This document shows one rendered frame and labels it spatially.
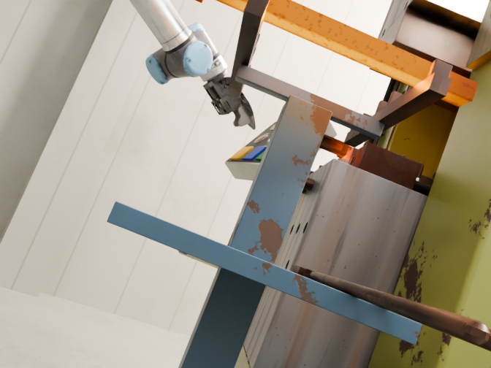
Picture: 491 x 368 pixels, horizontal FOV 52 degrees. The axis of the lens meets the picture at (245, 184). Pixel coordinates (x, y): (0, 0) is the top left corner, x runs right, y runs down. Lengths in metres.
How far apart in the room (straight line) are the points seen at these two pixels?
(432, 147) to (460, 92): 0.93
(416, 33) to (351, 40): 0.74
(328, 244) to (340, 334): 0.17
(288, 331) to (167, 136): 2.50
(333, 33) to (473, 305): 0.44
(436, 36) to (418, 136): 0.32
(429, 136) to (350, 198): 0.57
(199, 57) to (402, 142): 0.62
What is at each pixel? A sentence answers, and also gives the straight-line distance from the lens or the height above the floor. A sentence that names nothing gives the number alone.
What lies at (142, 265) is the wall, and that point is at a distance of 3.40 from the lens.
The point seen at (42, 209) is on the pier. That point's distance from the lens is 3.08.
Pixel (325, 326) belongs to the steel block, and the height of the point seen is 0.60.
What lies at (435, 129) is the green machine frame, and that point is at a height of 1.20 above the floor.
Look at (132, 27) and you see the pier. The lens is 3.23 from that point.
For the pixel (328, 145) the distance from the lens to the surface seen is 1.24.
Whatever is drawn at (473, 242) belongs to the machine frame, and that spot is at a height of 0.82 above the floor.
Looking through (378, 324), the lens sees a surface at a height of 0.66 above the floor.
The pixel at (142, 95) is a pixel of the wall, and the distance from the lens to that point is 3.34.
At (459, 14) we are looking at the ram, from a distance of 1.32.
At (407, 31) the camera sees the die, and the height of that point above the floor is 1.31.
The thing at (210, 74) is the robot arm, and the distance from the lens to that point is 1.56.
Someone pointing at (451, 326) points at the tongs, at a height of 0.68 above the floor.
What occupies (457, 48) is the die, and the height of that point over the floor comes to 1.31.
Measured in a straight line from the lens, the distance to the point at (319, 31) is 0.58.
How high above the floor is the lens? 0.67
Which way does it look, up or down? 7 degrees up
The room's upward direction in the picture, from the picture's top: 22 degrees clockwise
